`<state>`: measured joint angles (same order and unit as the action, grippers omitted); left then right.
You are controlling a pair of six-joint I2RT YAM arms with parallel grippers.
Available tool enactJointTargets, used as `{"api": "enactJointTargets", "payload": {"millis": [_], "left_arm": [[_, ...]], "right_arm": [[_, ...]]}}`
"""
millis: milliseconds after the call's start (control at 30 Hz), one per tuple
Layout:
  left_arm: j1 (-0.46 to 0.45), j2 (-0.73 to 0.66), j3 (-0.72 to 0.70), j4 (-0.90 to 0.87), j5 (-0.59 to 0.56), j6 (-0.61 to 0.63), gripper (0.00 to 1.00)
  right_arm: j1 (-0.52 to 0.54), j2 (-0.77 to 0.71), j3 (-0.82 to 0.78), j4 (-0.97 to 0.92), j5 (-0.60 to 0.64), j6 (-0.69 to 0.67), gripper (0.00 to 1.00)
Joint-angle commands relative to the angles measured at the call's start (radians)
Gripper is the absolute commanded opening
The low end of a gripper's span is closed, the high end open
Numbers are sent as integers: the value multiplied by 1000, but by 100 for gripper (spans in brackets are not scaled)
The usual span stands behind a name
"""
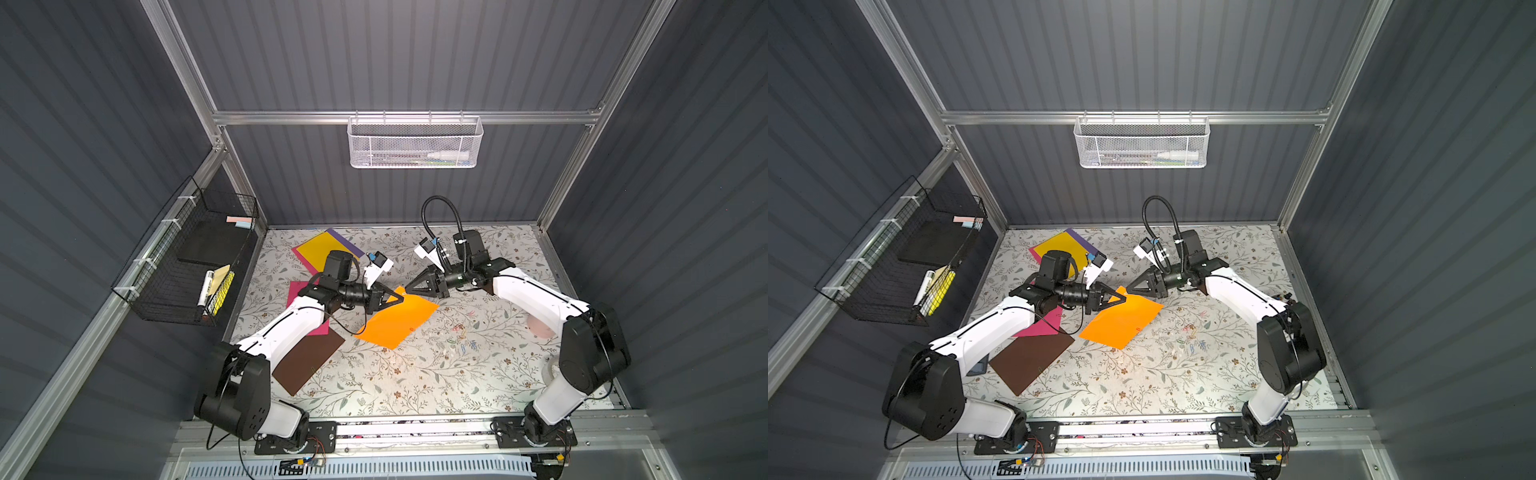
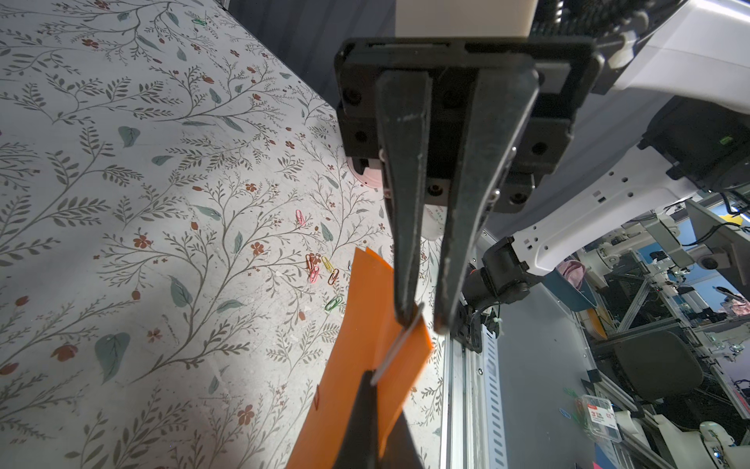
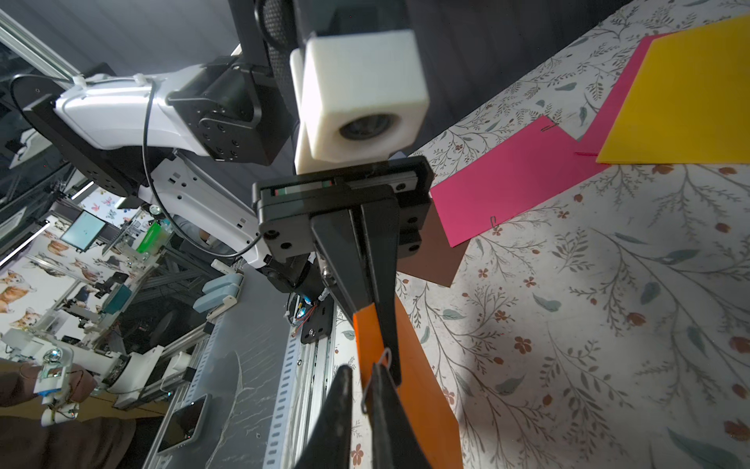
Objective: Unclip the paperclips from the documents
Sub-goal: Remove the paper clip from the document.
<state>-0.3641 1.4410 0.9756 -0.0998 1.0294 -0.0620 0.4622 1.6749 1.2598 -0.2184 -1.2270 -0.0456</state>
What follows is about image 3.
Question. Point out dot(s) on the orange paper sheet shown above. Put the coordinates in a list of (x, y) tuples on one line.
[(429, 414)]

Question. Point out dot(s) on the brown paper sheet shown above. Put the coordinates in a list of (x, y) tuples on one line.
[(435, 261)]

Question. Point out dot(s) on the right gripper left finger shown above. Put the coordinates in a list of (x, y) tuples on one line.
[(330, 443)]

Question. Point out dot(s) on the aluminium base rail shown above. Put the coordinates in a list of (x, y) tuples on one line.
[(265, 379)]

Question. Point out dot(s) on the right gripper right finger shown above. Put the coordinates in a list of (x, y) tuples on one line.
[(394, 444)]

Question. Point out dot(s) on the magenta paper sheet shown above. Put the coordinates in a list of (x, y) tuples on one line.
[(535, 164), (594, 139)]

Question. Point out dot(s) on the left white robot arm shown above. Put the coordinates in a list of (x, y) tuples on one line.
[(211, 144)]

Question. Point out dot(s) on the white paperclip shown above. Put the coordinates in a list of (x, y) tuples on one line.
[(384, 362)]

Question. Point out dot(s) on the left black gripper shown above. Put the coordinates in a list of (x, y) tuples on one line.
[(303, 213)]

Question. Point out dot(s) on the yellow paper sheet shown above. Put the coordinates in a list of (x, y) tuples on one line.
[(689, 103)]

